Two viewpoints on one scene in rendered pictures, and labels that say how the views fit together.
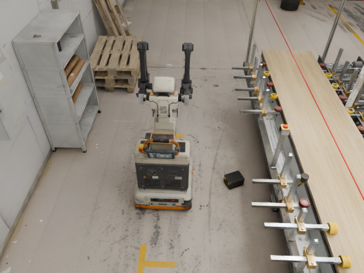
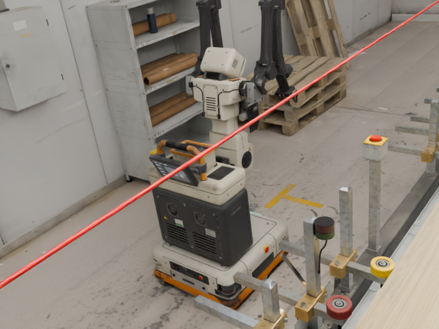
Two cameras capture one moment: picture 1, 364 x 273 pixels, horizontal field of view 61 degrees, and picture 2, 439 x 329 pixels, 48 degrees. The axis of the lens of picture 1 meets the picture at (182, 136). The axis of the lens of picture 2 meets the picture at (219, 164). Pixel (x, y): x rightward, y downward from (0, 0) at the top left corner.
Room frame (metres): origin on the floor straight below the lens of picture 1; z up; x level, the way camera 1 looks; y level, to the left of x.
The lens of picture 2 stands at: (0.37, -1.52, 2.04)
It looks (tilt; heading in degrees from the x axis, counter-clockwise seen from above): 26 degrees down; 40
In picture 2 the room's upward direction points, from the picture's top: 8 degrees counter-clockwise
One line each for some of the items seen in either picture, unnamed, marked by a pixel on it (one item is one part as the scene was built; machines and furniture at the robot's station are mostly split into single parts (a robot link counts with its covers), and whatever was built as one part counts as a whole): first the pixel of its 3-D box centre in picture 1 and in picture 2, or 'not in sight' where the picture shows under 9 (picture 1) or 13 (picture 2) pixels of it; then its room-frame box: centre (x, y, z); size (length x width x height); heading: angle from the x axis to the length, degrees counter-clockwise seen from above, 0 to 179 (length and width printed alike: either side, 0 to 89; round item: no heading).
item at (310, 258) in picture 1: (309, 257); not in sight; (1.00, -0.87, 0.95); 0.14 x 0.06 x 0.05; 179
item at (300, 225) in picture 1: (299, 224); (268, 328); (1.25, -0.87, 0.95); 0.14 x 0.06 x 0.05; 179
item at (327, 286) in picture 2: (281, 205); (313, 311); (1.55, -0.86, 0.75); 0.26 x 0.01 x 0.10; 179
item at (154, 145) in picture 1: (162, 142); (194, 156); (2.18, 0.19, 0.87); 0.23 x 0.15 x 0.11; 89
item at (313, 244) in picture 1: (305, 258); not in sight; (1.02, -0.87, 0.88); 0.04 x 0.04 x 0.48; 89
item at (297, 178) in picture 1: (290, 195); (313, 278); (1.52, -0.88, 0.93); 0.04 x 0.04 x 0.48; 89
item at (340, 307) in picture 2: (303, 206); (339, 315); (1.48, -0.99, 0.85); 0.08 x 0.08 x 0.11
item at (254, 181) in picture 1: (277, 182); (330, 261); (1.73, -0.84, 0.84); 0.43 x 0.03 x 0.04; 89
